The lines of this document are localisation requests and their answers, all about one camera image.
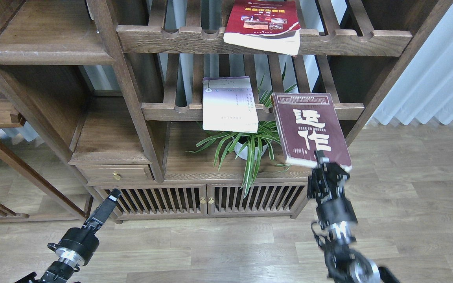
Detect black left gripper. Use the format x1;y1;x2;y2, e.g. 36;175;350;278
47;188;121;267

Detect white lavender book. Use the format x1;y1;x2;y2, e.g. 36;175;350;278
203;76;259;133

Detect dark wooden bookshelf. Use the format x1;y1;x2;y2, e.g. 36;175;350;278
0;0;453;220

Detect maroon book white characters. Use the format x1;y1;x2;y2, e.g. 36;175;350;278
272;92;352;172

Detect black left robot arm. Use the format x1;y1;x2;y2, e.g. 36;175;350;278
18;188;121;283

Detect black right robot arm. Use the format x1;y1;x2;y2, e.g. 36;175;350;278
308;150;398;283

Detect white plant pot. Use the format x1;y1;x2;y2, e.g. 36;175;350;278
234;136;268;160

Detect white pleated curtain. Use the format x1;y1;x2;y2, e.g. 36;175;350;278
372;4;453;124

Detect green spider plant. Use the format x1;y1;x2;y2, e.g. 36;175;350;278
188;63;302;198

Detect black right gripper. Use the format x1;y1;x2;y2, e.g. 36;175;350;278
308;150;357;236

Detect wooden side rack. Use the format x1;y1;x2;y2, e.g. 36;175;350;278
0;89;94;222

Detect red cover book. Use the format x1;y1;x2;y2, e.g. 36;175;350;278
223;0;301;56

